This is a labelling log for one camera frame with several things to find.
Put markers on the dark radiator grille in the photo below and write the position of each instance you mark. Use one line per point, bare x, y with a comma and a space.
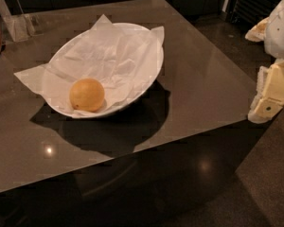
249, 11

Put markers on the white paper liner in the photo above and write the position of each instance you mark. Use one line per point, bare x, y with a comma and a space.
113, 57

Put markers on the orange fruit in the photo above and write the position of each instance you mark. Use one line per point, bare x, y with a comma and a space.
87, 95

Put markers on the white bowl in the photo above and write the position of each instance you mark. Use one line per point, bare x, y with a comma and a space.
154, 63

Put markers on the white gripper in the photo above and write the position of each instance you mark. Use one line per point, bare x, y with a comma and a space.
280, 28

